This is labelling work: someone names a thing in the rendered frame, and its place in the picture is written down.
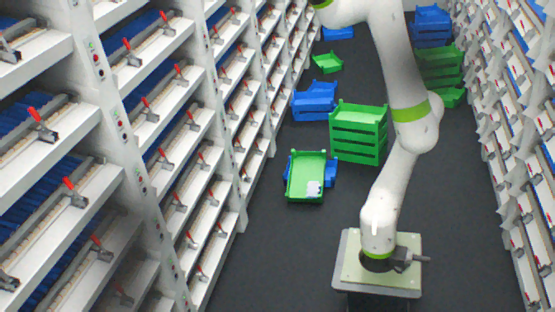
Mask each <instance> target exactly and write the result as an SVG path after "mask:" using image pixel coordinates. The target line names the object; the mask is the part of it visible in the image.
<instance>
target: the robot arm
mask: <svg viewBox="0 0 555 312"><path fill-rule="evenodd" d="M307 1H308V3H309V4H310V5H311V6H312V7H313V10H314V12H315V14H316V16H317V18H318V20H320V23H321V25H322V26H324V27H325V28H327V29H330V30H341V29H343V28H345V27H348V26H352V25H355V24H358V22H361V21H366V22H367V23H368V26H369V29H370V31H371V35H372V40H373V43H374V45H375V48H376V51H377V54H378V57H379V60H380V64H381V66H382V74H383V78H384V83H385V88H386V93H387V105H388V104H389V108H390V113H391V119H392V120H393V123H394V127H395V131H396V142H395V143H394V146H393V148H391V152H390V153H389V157H388V159H387V161H386V163H385V165H384V167H383V169H382V172H381V173H380V175H379V177H378V178H377V179H376V181H375V182H374V183H373V185H372V188H371V191H370V192H369V195H368V200H367V202H366V204H365V205H364V206H363V207H362V209H361V210H360V215H359V224H360V244H361V249H360V250H359V252H358V260H359V263H360V264H361V266H362V267H364V268H366V269H367V270H369V271H371V272H373V273H386V272H388V271H390V270H391V269H394V270H395V271H396V273H397V274H401V275H402V271H404V268H406V266H410V263H408V262H412V261H417V262H426V263H429V260H430V258H429V257H426V256H421V255H417V254H414V253H413V252H412V251H409V250H408V247H405V246H400V245H396V226H397V222H398V219H399V215H400V212H401V206H402V202H403V200H404V195H405V192H406V187H408V183H409V180H410V176H411V174H412V172H413V170H414V166H415V164H416V161H417V159H418V157H419V156H420V154H423V153H426V152H428V151H430V150H431V149H432V148H433V147H434V146H435V144H437V142H438V140H439V122H440V121H441V119H442V117H443V115H444V103H443V101H442V99H441V98H440V97H439V95H438V94H437V93H434V92H431V91H427V90H426V87H425V85H424V82H423V79H422V77H421V76H420V73H419V70H418V69H417V65H416V62H415V58H414V55H413V51H412V48H411V45H410V39H409V35H408V31H407V27H406V24H405V19H404V15H403V9H402V2H401V0H307Z"/></svg>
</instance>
